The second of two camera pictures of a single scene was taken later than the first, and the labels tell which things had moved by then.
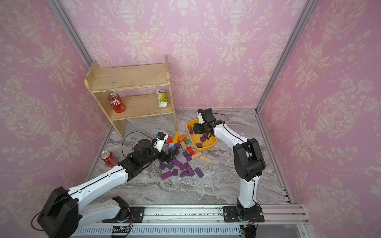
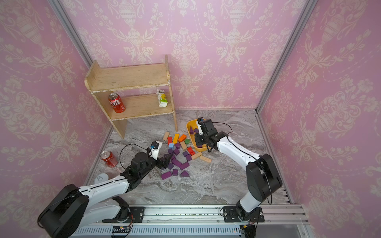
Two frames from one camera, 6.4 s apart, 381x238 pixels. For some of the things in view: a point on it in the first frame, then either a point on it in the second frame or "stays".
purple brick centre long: (175, 162) stays
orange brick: (182, 138) stays
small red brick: (190, 149) stays
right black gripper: (197, 128) to (198, 140)
